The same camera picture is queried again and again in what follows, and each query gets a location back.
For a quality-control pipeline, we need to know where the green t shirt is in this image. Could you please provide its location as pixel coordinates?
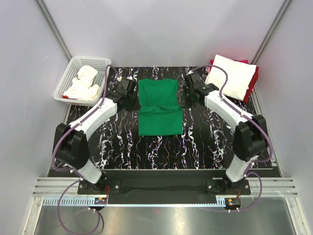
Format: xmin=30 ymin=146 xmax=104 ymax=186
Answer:
xmin=138 ymin=78 xmax=183 ymax=136

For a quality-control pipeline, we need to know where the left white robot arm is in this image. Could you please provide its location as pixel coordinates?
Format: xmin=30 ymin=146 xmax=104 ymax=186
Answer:
xmin=52 ymin=77 xmax=138 ymax=194

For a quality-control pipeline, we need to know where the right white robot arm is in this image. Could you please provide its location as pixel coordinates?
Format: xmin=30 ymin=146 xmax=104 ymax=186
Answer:
xmin=183 ymin=72 xmax=273 ymax=194

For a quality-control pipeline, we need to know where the white plastic basket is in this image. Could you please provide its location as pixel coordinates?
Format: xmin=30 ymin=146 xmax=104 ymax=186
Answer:
xmin=53 ymin=56 xmax=112 ymax=107

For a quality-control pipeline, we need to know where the white t shirt in basket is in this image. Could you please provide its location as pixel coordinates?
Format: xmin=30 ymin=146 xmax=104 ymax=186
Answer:
xmin=63 ymin=66 xmax=99 ymax=101

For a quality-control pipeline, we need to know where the folded white t shirt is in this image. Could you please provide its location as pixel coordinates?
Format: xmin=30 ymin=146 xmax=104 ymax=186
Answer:
xmin=204 ymin=54 xmax=257 ymax=101

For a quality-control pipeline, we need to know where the folded red t shirt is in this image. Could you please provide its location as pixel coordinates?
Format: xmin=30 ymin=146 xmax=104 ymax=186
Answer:
xmin=209 ymin=58 xmax=259 ymax=103

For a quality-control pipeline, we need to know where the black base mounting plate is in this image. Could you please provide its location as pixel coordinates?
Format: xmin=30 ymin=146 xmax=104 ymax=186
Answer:
xmin=78 ymin=169 xmax=251 ymax=206

